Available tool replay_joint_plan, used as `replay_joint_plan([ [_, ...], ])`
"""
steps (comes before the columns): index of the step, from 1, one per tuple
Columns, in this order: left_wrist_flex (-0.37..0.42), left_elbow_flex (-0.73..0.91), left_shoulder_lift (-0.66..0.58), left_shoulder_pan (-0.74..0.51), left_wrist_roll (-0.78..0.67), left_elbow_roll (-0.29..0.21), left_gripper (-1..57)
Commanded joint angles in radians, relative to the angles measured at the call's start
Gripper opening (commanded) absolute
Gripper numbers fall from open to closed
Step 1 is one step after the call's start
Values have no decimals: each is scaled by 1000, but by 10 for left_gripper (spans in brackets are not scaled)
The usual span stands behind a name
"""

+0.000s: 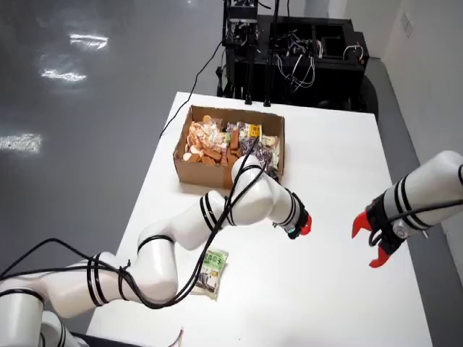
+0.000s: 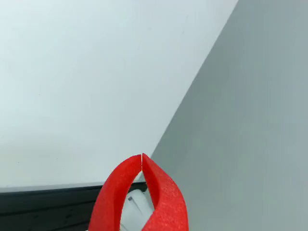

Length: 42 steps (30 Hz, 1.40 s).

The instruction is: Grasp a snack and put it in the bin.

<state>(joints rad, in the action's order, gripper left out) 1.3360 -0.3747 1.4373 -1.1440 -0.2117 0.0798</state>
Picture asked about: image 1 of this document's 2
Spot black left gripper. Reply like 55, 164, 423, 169
285, 192, 313, 241

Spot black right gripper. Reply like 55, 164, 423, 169
351, 194, 409, 269

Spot green sunflower seed snack packet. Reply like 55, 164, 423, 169
190, 247, 229, 301

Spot white green snack packet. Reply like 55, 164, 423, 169
262, 134, 281, 163

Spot chocolate sprinkle cookie bag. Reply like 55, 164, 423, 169
238, 137, 281, 181

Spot seed packet with yellow label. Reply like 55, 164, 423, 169
237, 121, 263, 140

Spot brown biscuit bag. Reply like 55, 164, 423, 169
182, 142, 243, 168

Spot brown cardboard box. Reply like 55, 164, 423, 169
172, 104, 286, 191

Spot pastel marshmallow candy bag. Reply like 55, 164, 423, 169
211, 130, 232, 153

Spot orange round cracker bag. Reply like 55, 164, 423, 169
186, 114, 224, 153

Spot black equipment cart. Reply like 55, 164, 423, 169
216, 14, 379, 119

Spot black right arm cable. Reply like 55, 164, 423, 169
367, 198, 463, 249

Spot white wire bundle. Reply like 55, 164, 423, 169
276, 32, 316, 92

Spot coloured loose wires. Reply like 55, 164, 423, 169
169, 327, 186, 347

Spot long black floor cable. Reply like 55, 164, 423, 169
158, 39, 225, 139

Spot black left arm cable bundle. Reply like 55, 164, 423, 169
0, 139, 271, 310

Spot black camera rig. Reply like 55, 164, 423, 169
222, 0, 260, 48

